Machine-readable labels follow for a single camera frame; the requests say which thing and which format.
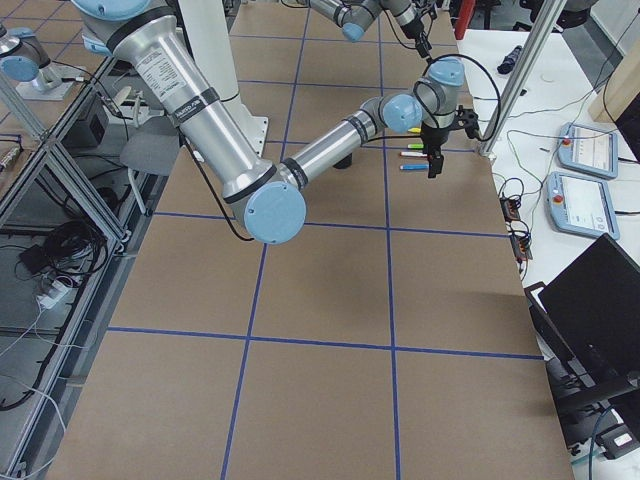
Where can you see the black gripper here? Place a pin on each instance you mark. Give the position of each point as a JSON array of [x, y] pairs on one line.
[[413, 23], [433, 137]]

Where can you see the red whiteboard marker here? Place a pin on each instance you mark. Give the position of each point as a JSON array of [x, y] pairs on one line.
[[413, 154]]

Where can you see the blue highlighter pen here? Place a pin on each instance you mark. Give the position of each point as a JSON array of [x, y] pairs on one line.
[[414, 167]]

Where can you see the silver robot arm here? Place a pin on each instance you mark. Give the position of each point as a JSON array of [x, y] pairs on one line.
[[355, 17], [265, 197]]

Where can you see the black mesh pen cup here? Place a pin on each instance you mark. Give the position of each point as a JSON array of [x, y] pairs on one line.
[[344, 163]]

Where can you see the near teach pendant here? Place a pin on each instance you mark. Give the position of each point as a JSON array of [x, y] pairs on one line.
[[580, 205]]

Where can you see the teach pendant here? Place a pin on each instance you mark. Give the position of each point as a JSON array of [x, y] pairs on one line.
[[588, 150], [580, 205]]

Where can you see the far teach pendant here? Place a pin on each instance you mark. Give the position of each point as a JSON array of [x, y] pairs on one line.
[[588, 150]]

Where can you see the wooden board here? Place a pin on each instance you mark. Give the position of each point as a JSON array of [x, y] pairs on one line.
[[619, 20]]

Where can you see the brown table mat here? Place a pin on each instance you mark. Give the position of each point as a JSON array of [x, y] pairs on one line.
[[390, 339]]

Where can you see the black laptop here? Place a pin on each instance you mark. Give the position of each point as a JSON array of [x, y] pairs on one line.
[[594, 305]]

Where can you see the grey office chair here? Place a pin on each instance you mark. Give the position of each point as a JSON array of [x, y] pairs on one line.
[[152, 150]]

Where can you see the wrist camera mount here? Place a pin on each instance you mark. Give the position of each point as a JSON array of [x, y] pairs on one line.
[[466, 119]]

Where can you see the aluminium frame post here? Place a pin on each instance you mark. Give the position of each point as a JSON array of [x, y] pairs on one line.
[[532, 49]]

